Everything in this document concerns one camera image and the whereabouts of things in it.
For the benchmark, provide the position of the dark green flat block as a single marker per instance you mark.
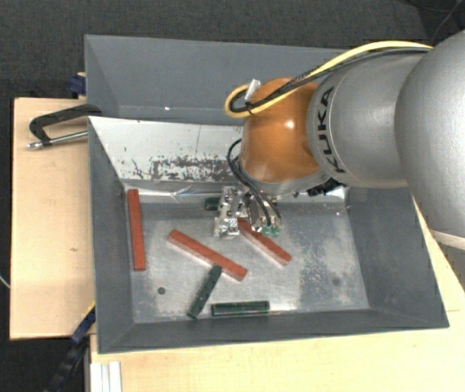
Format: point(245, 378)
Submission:
point(240, 308)
point(204, 290)
point(211, 203)

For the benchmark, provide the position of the red-brown flat block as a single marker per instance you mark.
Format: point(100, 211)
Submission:
point(271, 249)
point(207, 255)
point(136, 231)

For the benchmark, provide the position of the grey metal bin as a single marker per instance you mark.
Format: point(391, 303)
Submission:
point(330, 259)

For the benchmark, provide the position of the pale wood board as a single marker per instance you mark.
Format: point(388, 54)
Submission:
point(50, 227)

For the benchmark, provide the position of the black cylinder on white bracket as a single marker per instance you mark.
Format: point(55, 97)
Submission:
point(321, 190)

